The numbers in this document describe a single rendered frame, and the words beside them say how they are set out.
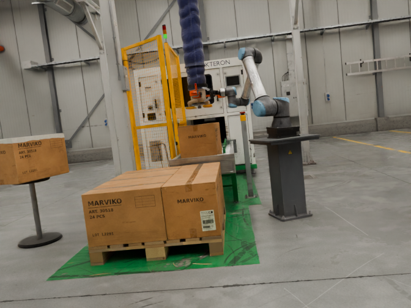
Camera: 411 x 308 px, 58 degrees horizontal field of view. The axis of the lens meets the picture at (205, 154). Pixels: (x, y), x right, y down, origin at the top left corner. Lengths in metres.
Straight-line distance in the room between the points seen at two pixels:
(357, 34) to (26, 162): 11.61
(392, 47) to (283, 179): 10.79
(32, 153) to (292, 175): 2.36
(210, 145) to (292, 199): 1.05
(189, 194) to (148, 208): 0.32
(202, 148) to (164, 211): 1.37
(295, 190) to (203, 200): 1.11
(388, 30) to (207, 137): 10.63
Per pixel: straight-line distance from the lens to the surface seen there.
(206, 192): 2.66
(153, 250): 2.83
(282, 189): 3.43
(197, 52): 4.21
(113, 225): 2.85
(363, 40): 13.57
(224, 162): 3.89
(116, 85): 4.80
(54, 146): 3.85
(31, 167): 3.65
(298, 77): 6.82
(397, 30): 13.97
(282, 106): 3.43
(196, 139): 3.94
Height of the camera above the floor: 0.99
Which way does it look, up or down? 5 degrees down
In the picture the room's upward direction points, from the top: 6 degrees counter-clockwise
